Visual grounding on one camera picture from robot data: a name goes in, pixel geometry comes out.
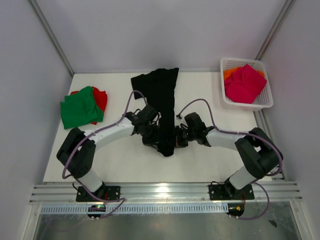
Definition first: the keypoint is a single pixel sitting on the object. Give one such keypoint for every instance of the right rear frame post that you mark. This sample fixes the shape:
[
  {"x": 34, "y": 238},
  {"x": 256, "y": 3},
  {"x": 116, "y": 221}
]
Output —
[{"x": 276, "y": 26}]

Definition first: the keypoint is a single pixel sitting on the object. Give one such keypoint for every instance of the red t shirt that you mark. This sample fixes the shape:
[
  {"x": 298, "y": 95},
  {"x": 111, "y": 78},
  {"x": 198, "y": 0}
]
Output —
[{"x": 89, "y": 107}]

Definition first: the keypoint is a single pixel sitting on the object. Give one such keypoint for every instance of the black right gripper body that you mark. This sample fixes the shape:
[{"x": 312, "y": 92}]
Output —
[{"x": 183, "y": 136}]

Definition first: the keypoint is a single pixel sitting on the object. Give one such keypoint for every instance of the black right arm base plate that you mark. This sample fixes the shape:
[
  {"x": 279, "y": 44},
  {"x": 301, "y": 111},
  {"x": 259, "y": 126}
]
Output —
[{"x": 217, "y": 192}]

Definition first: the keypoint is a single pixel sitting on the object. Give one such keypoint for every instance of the frame post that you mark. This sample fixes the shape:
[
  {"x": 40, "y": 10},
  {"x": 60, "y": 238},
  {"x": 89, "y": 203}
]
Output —
[
  {"x": 50, "y": 34},
  {"x": 276, "y": 26}
]

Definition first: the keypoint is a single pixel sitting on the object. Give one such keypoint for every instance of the green t shirt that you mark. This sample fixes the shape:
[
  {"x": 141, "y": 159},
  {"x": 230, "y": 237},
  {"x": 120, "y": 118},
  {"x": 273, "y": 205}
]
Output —
[{"x": 66, "y": 111}]

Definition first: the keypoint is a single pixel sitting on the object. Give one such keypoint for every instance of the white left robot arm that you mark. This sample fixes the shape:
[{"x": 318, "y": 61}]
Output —
[{"x": 77, "y": 151}]

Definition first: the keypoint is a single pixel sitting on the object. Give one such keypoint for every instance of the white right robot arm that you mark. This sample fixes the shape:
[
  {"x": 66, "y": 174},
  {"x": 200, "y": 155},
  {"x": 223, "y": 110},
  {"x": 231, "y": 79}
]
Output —
[{"x": 258, "y": 153}]

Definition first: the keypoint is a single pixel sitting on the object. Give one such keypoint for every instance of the white plastic basket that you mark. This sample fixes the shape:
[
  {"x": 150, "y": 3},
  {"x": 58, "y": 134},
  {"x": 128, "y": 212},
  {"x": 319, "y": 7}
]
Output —
[{"x": 264, "y": 100}]

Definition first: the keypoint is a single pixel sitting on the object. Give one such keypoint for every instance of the pink t shirt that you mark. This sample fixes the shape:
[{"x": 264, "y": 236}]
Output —
[{"x": 244, "y": 85}]

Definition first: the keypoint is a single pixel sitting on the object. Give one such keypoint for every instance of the grey slotted cable duct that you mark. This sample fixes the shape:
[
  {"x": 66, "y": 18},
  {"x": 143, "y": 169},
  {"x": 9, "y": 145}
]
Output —
[{"x": 135, "y": 208}]

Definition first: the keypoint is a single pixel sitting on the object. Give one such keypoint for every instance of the orange t shirt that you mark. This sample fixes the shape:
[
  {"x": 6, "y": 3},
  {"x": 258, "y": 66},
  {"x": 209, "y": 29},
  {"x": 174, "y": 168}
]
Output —
[{"x": 227, "y": 73}]

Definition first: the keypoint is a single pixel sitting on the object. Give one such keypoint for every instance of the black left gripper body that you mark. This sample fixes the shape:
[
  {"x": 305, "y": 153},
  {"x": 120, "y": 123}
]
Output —
[{"x": 150, "y": 133}]

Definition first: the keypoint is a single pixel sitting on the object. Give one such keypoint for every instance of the left rear frame post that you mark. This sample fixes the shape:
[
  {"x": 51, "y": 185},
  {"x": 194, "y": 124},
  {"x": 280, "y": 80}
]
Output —
[{"x": 50, "y": 34}]

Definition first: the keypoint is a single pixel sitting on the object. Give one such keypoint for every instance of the black t shirt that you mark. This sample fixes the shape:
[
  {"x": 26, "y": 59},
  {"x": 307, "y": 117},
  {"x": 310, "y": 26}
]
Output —
[{"x": 158, "y": 87}]

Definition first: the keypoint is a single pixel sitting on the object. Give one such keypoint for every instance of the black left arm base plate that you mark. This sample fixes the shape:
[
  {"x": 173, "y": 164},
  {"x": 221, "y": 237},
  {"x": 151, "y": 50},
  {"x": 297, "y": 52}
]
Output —
[{"x": 112, "y": 192}]

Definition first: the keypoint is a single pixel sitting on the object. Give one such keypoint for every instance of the aluminium front rail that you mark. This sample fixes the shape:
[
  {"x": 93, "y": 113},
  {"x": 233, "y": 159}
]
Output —
[{"x": 176, "y": 192}]

